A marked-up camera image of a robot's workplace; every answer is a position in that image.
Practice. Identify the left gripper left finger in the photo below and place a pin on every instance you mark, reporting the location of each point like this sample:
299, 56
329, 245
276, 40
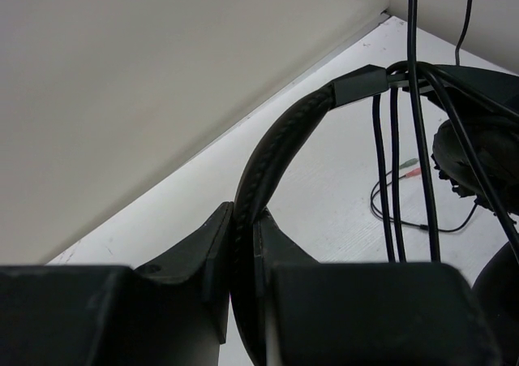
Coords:
171, 310

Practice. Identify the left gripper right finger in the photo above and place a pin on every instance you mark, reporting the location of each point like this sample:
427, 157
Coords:
312, 313

